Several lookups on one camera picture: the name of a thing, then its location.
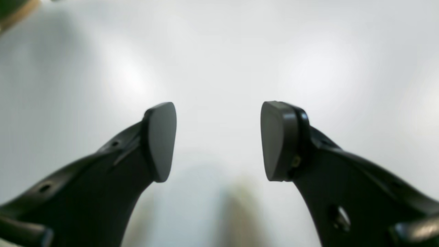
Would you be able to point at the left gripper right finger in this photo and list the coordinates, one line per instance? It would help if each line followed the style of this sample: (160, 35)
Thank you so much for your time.
(353, 202)

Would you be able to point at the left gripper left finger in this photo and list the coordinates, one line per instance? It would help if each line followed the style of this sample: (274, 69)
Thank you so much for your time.
(89, 202)

